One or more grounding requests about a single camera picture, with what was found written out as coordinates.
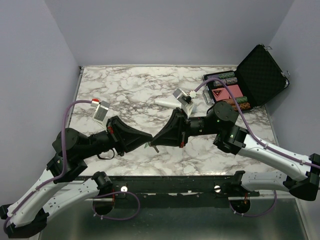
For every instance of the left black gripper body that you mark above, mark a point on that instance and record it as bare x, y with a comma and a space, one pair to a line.
112, 134

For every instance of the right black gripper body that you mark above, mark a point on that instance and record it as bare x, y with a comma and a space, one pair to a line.
185, 123

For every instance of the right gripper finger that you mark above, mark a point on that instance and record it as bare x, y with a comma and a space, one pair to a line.
166, 133
165, 144

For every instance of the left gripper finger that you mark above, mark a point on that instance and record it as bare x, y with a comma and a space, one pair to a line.
129, 148
131, 137

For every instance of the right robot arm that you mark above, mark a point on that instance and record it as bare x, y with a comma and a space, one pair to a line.
296, 174

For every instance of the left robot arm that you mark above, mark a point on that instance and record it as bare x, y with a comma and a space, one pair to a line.
30, 214

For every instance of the white microphone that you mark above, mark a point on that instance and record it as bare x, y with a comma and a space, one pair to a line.
175, 104

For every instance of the red playing card deck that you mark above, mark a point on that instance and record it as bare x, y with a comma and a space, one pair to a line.
220, 94

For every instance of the pink playing card deck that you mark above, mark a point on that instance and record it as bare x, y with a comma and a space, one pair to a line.
235, 90

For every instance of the black poker chip case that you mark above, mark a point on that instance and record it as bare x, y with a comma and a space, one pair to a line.
258, 76

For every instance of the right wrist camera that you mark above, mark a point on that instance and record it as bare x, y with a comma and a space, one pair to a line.
186, 100

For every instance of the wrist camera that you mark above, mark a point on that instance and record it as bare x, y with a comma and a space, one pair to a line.
101, 109
186, 100

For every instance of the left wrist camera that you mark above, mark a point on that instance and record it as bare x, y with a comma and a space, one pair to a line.
101, 109

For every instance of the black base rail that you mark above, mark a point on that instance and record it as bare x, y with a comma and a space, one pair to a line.
162, 192

